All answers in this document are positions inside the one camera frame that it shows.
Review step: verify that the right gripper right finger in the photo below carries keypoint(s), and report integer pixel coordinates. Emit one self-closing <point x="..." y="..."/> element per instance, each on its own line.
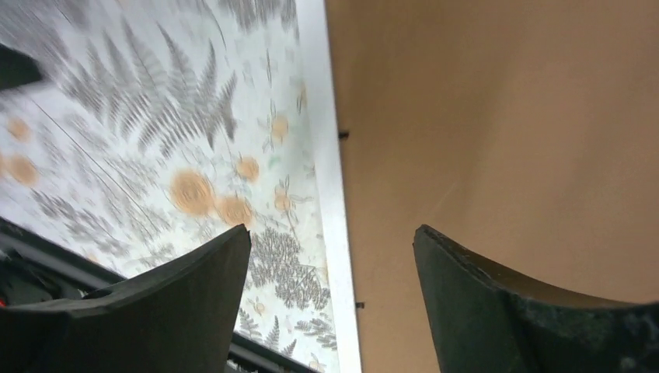
<point x="486" y="317"/>

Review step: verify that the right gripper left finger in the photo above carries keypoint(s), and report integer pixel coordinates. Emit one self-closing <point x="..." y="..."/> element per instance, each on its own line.
<point x="178" y="317"/>

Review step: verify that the brown cardboard backing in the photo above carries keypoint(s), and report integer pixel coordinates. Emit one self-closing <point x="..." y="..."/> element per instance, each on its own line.
<point x="525" y="130"/>

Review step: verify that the floral tablecloth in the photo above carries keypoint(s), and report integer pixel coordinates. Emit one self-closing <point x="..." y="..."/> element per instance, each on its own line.
<point x="162" y="124"/>

